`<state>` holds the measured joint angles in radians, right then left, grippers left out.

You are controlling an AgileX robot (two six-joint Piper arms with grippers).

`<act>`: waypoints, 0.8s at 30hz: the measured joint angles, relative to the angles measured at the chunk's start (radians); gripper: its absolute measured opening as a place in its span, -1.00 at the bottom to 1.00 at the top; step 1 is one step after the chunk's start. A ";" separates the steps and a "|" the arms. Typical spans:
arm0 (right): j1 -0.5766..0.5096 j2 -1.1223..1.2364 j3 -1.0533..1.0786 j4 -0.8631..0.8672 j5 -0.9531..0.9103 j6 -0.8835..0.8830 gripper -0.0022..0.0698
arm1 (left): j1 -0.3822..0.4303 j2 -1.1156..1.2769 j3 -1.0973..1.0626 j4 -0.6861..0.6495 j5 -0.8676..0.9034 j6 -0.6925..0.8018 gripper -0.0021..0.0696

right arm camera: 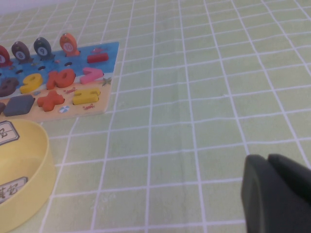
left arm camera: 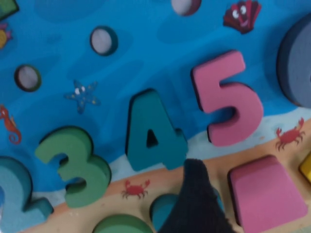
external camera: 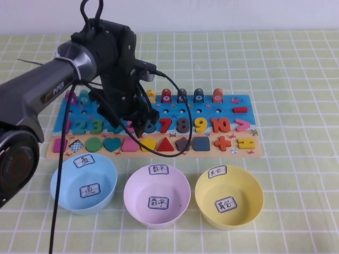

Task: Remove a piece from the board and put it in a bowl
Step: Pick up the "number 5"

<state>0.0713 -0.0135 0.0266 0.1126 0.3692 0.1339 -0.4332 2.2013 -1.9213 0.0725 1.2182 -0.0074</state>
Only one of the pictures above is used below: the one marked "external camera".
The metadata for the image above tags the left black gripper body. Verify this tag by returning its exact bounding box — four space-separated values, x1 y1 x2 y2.
100 59 159 125

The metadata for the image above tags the orange fish number 10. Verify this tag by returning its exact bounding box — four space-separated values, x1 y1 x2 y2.
212 88 225 103

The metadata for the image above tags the pink labelled bowl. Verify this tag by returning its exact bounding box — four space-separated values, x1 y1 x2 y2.
123 164 191 230

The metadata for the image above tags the yellow equals sign piece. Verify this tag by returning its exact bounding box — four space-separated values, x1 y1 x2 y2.
237 139 255 150

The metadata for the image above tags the yellow labelled bowl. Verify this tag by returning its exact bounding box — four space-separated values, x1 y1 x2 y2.
194 165 265 230

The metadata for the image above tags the brown fish number 8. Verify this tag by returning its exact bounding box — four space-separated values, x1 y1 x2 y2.
177 88 189 104

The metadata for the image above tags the light blue labelled bowl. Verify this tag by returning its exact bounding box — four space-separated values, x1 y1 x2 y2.
50 153 118 215

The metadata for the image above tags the red digit 7 piece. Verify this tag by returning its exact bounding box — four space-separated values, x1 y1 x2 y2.
158 117 173 134

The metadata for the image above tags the magenta fish number 1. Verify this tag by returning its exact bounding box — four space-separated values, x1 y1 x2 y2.
66 90 78 105

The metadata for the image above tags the teal heart piece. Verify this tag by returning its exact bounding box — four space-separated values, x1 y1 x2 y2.
103 137 122 153

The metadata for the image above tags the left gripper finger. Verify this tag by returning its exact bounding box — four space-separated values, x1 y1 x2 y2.
132 108 160 139
96 105 122 128

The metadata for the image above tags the dark blue digit 6 piece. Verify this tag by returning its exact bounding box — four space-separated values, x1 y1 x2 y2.
144 120 157 134

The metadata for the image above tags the brown star piece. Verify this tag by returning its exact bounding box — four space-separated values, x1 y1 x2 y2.
174 137 193 153

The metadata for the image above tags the green circle piece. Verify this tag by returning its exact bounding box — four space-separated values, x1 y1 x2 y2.
85 137 103 153

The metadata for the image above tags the yellow digit 9 piece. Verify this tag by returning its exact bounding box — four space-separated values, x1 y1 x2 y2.
194 117 209 134

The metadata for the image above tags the blue beach puzzle board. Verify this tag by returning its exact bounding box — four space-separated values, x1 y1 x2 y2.
46 94 262 159

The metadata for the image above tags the red fish number 7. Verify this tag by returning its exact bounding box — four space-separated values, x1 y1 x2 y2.
161 88 173 104

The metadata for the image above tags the thick black cable loop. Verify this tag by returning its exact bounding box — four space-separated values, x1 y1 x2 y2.
80 0 104 27

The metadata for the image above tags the orange number 10 piece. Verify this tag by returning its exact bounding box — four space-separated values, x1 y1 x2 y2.
211 117 231 133

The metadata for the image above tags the dark blue square piece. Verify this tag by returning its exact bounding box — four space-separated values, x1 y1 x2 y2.
192 137 211 152

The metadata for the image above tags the green digit 3 piece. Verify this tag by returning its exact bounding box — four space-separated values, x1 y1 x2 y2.
89 119 104 135

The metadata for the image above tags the green checked tablecloth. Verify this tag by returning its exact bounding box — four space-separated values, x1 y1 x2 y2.
0 29 339 254

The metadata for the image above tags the long black cable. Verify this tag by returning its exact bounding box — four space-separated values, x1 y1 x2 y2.
48 79 80 254

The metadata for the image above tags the pink digit 5 piece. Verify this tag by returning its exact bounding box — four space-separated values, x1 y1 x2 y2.
125 119 138 134

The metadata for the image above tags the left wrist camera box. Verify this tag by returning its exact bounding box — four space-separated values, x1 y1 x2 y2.
136 59 157 83

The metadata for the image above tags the dark teal digit 4 piece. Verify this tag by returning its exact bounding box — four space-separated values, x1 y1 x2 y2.
105 119 122 134

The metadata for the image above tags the teal digit 2 piece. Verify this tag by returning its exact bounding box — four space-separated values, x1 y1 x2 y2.
73 119 87 134

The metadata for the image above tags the dark blue fish number 9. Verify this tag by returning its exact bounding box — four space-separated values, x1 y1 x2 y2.
193 88 205 104

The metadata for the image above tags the yellow fish number 6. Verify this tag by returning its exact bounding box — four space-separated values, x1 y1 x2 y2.
145 89 157 104

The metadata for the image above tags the red triangle piece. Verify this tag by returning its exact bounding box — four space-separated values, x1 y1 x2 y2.
156 137 175 152

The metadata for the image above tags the magenta rectangle piece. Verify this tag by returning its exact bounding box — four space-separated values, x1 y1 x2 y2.
52 138 66 153

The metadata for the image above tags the orange plus sign piece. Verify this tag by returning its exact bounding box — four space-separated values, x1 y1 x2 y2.
213 135 232 151

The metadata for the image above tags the pink trapezoid piece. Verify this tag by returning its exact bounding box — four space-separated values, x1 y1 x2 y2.
121 138 138 153

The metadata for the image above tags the yellow pentagon piece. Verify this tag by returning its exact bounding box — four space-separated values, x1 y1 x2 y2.
140 137 158 153

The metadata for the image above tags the pink greater-than sign piece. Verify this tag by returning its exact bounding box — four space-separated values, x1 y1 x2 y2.
235 119 251 132

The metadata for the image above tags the teal fish number 2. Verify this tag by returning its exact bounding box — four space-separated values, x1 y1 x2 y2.
78 89 92 104

